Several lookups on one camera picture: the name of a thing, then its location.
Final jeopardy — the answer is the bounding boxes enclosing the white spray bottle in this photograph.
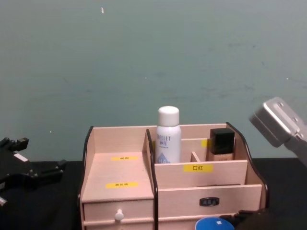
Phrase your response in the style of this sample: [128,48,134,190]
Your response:
[155,106,182,165]

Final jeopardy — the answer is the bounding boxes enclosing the pale wooden desk organizer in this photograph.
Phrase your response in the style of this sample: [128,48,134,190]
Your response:
[77,122,271,230]

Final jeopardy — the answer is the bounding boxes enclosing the small wooden drawer white knob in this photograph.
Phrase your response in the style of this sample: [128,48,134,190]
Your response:
[83,199,155,222]

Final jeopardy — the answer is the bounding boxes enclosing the beige bottle black square cap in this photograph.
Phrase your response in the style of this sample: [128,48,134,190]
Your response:
[206,128,236,161]

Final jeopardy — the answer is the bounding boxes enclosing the black table cloth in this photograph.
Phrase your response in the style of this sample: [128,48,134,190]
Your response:
[0,157,307,230]

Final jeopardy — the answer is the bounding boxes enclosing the small black name plate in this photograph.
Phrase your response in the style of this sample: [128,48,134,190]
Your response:
[199,197,220,207]

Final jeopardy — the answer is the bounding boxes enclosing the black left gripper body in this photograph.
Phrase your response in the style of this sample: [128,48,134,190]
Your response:
[0,149,36,190]

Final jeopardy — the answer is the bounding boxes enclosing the clear jar blue lid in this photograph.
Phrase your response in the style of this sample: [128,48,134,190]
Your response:
[195,217,235,230]

